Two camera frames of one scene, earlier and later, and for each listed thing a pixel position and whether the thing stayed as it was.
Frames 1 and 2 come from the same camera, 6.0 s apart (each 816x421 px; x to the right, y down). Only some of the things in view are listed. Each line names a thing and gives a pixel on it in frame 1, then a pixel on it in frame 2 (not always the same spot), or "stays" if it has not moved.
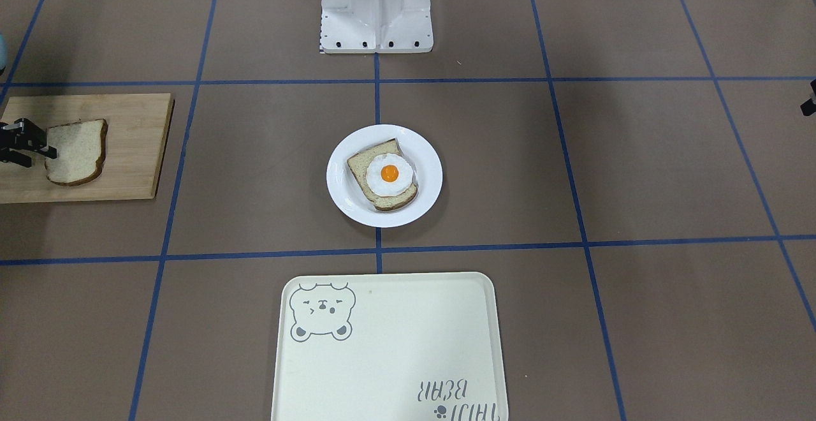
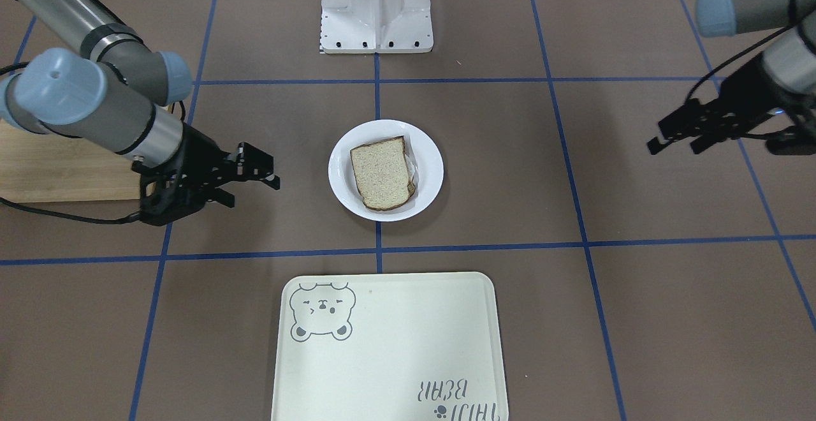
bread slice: x=80 y=148 → x=382 y=173
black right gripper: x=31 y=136 → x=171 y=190
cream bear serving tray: x=389 y=346 stays
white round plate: x=385 y=176 stays
